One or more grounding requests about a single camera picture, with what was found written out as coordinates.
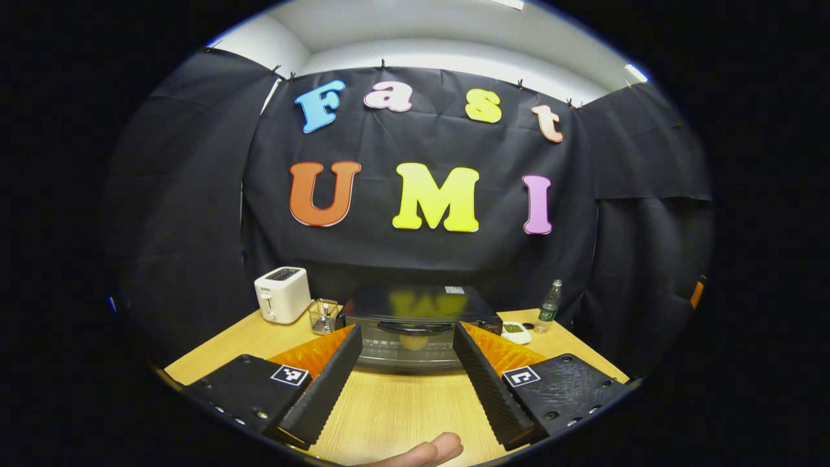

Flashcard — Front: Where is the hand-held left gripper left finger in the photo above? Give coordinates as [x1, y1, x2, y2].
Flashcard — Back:
[184, 323, 364, 449]

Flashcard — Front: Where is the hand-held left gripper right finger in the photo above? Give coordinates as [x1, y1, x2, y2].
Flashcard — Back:
[452, 321, 633, 451]

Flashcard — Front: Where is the black electric oven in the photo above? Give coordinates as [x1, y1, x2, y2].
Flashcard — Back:
[342, 284, 504, 374]

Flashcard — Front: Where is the white toaster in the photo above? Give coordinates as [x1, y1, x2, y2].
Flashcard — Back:
[254, 266, 313, 325]

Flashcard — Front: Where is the clear plastic bottle green label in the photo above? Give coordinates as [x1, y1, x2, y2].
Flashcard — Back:
[541, 280, 563, 333]

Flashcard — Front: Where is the small wire basket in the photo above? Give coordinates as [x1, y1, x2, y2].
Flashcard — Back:
[307, 298, 343, 335]

